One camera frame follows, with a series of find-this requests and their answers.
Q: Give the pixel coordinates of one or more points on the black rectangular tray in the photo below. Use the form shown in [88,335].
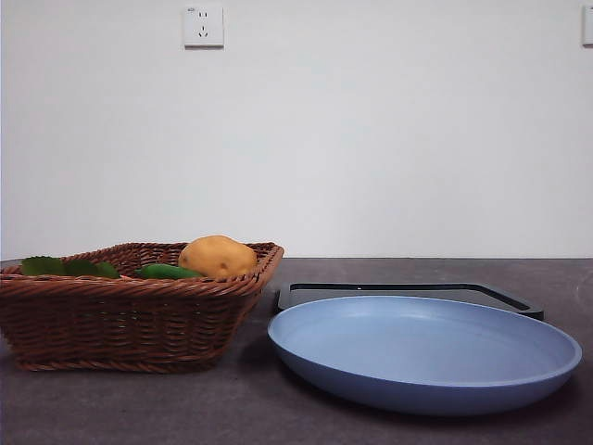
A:
[509,299]

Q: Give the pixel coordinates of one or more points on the yellow-brown potato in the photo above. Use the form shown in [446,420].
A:
[218,258]

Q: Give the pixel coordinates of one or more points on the orange carrot with green leaves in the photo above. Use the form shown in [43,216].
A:
[44,266]

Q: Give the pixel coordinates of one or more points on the green chili pepper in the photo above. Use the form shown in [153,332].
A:
[162,272]

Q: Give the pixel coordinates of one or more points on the white wall power socket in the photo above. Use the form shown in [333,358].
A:
[204,27]

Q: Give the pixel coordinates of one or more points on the white wall plate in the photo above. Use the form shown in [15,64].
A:
[588,25]

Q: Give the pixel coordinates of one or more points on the brown woven wicker basket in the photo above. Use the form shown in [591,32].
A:
[120,324]

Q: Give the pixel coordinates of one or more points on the blue round plate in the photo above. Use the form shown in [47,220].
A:
[417,352]

